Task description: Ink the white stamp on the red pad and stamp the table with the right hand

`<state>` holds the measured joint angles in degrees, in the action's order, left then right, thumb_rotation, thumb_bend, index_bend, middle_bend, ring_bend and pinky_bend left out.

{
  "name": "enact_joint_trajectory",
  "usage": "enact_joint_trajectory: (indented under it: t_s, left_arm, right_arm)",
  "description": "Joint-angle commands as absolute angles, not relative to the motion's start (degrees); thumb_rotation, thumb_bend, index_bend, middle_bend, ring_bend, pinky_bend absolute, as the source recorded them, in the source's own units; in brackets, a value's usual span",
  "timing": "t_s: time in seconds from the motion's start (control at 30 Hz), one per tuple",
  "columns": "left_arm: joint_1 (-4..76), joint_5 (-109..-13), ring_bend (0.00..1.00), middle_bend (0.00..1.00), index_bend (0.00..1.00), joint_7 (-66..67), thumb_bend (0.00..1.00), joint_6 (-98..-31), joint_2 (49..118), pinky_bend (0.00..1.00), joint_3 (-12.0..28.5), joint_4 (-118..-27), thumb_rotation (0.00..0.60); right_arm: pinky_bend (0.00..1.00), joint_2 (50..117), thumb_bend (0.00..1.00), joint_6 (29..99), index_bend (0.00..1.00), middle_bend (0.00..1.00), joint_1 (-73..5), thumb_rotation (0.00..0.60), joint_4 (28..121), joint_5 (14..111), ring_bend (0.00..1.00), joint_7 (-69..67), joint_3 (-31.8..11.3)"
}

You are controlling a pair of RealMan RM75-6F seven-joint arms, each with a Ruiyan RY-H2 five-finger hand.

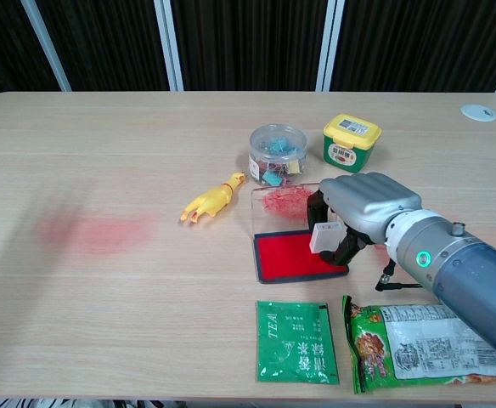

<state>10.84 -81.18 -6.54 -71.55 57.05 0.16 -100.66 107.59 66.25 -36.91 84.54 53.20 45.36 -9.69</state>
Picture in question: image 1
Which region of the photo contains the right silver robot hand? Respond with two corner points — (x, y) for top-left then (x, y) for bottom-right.
(306, 171), (423, 266)

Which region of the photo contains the clear jar of binder clips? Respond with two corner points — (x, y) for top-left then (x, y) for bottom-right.
(247, 123), (309, 188)

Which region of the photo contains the green tea sachet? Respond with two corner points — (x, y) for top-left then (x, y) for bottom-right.
(254, 300), (341, 386)

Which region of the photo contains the green snack bag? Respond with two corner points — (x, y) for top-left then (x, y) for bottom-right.
(341, 295), (496, 394)

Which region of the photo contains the yellow rubber chicken toy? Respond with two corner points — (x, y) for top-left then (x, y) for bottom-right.
(178, 171), (247, 225)

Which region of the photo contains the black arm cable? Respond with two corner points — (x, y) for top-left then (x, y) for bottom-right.
(374, 258), (424, 292)

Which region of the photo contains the white red stamp block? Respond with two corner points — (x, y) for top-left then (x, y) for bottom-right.
(308, 220), (343, 255)

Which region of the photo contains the white table cable grommet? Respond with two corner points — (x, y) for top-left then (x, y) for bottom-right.
(460, 104), (496, 122)

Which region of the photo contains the red ink pad case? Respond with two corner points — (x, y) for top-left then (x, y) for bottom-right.
(250, 182), (350, 284)

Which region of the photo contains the green tub with yellow lid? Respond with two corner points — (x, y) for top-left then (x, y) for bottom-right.
(320, 113), (382, 173)

